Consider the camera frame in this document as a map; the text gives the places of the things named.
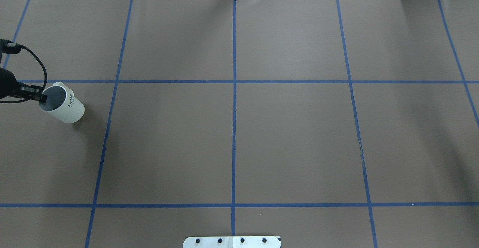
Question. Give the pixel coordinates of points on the white mug grey inside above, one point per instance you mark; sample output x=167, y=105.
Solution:
x=60, y=102

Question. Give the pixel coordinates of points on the white metal base plate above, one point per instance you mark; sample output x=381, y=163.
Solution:
x=233, y=242

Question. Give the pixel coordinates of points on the brown table mat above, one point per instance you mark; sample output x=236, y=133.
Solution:
x=329, y=123

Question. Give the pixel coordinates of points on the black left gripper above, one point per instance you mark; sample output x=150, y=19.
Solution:
x=6, y=82

